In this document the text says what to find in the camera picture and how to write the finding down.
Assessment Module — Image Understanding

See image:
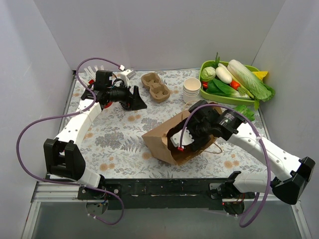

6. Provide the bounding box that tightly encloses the napa cabbage toy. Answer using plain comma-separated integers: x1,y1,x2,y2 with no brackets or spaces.
227,60,276,102

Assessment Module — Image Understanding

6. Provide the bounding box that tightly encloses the round green cabbage toy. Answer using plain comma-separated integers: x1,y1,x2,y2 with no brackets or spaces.
200,67,216,82

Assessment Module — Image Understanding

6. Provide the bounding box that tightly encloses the brown paper bag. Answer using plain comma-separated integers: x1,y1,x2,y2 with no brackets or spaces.
142,100,222,166

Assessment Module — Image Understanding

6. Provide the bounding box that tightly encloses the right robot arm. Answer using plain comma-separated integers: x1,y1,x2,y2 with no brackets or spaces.
167,100,316,205

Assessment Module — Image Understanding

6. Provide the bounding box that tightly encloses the green bok choy toy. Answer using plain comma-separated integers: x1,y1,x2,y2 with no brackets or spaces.
206,78,241,98

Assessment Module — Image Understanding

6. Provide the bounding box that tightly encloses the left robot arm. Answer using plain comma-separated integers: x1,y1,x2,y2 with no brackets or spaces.
43,70,147,199

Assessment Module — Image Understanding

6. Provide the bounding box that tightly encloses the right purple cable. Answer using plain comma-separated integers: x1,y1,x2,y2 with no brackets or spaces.
178,103,272,228

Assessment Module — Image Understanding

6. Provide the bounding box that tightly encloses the green vegetable tray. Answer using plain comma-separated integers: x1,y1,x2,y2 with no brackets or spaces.
199,60,260,106

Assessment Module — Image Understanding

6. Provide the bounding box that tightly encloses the floral patterned table mat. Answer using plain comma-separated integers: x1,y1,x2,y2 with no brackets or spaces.
81,69,266,178

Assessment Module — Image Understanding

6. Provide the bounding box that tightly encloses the yellow pepper toy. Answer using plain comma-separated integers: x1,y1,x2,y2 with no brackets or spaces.
253,71,268,81

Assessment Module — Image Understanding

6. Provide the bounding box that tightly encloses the white paper cup stack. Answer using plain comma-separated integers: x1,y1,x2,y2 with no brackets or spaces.
183,78,201,103

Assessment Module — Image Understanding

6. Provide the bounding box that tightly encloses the white wrapped straws bundle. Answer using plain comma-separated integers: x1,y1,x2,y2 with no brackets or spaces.
84,65,104,79

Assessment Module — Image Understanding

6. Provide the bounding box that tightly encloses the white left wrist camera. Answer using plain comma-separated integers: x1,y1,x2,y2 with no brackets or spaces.
117,69,136,87

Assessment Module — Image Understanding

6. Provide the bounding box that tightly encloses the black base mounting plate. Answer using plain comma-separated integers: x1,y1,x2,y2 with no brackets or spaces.
77,179,240,211

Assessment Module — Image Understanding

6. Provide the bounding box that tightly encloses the white radish toy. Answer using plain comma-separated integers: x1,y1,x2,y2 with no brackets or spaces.
215,63,232,84

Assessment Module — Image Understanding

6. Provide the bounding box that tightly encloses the small bok choy toy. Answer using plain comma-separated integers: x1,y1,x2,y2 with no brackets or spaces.
234,105,255,121

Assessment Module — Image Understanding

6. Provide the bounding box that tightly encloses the red plastic straw cup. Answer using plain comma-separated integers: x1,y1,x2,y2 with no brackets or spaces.
104,102,113,109

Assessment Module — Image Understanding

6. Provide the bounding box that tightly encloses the brown pulp cup carrier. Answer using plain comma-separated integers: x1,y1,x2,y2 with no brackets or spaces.
141,73,170,103

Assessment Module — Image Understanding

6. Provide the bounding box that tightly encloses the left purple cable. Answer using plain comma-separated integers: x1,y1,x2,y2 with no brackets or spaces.
15,57,125,226

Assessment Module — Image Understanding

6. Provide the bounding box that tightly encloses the aluminium frame rail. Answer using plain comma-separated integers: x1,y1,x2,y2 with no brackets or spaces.
22,183,312,239

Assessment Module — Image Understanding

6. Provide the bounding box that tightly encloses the purple cable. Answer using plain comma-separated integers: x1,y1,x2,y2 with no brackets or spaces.
178,103,272,228
15,57,125,226

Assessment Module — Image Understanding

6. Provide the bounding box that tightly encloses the orange carrot toy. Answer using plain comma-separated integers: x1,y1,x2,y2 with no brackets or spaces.
230,80,241,90

